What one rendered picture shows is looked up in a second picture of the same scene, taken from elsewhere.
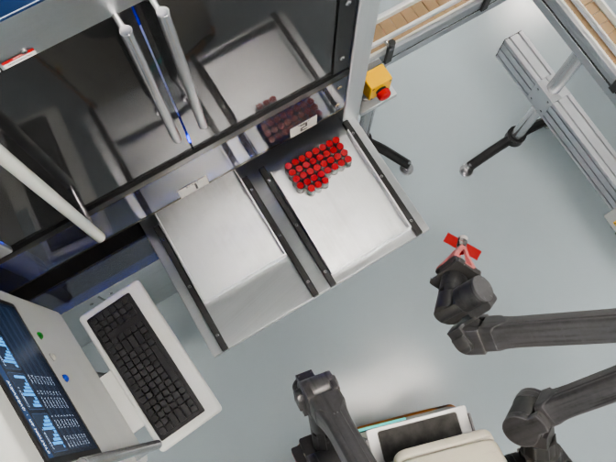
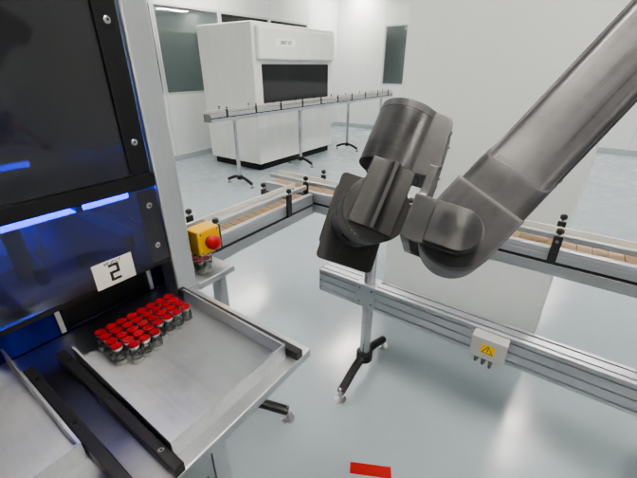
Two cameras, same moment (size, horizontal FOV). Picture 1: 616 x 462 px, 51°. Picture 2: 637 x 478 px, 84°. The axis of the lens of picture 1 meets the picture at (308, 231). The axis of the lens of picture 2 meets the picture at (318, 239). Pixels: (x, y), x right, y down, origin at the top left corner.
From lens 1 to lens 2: 1.25 m
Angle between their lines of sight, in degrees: 50
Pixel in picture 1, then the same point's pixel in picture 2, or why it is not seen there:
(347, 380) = not seen: outside the picture
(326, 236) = (164, 403)
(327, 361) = not seen: outside the picture
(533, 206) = (409, 407)
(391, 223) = (259, 357)
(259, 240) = (35, 449)
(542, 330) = (591, 67)
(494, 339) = (513, 168)
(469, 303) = (405, 133)
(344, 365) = not seen: outside the picture
